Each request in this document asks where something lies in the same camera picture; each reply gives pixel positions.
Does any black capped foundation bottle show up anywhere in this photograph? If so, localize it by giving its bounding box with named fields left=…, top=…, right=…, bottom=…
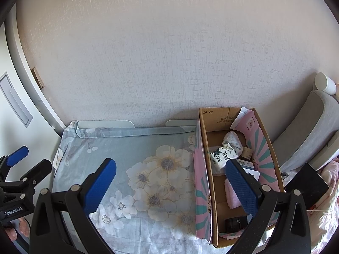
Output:
left=225, top=215, right=249, bottom=233

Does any pink folded towel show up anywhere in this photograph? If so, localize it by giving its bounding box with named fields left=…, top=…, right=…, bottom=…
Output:
left=225, top=178, right=245, bottom=209

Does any person's left hand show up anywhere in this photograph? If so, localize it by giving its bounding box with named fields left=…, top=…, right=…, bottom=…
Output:
left=5, top=215, right=32, bottom=244

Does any white rolled cloth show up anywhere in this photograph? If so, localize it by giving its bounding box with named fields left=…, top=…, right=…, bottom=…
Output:
left=222, top=131, right=243, bottom=156

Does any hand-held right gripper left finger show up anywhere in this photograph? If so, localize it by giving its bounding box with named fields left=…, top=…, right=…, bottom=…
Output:
left=29, top=158, right=117, bottom=254

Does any white cylinder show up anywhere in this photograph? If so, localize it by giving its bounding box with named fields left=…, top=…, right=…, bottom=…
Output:
left=314, top=72, right=337, bottom=96

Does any white curved door frame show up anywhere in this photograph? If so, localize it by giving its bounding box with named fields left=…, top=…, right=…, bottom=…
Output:
left=5, top=3, right=67, bottom=138

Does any pink printed cardboard box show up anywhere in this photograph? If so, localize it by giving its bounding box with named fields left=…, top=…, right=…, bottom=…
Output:
left=193, top=107, right=286, bottom=248

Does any white bed guard panel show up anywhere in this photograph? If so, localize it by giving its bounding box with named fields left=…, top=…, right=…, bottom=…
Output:
left=77, top=120, right=135, bottom=130
left=165, top=120, right=199, bottom=132

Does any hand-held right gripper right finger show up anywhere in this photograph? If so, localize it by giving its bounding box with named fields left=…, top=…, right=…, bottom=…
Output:
left=228, top=159, right=311, bottom=254

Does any brown cardboard scrap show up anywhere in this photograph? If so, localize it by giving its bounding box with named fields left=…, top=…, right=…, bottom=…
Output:
left=30, top=67, right=46, bottom=89

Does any black flat tablet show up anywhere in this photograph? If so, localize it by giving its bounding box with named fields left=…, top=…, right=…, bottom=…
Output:
left=284, top=162, right=329, bottom=210

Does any blue and white carton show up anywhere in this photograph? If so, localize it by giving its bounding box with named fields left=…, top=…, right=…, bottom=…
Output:
left=236, top=159, right=260, bottom=182

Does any floral bed sheet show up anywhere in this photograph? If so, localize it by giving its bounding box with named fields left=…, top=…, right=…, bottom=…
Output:
left=52, top=120, right=212, bottom=254

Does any pink blanket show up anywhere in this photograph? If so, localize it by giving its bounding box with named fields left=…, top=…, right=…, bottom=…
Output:
left=304, top=157, right=339, bottom=253

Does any grey recessed cabinet handle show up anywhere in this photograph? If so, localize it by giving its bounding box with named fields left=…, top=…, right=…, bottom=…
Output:
left=0, top=71, right=33, bottom=127

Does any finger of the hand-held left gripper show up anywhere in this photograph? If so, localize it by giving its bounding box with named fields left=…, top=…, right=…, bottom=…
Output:
left=19, top=159, right=53, bottom=191
left=0, top=145, right=29, bottom=175

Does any floral tissue pack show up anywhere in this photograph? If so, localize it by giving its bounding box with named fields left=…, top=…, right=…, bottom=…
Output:
left=210, top=143, right=240, bottom=172

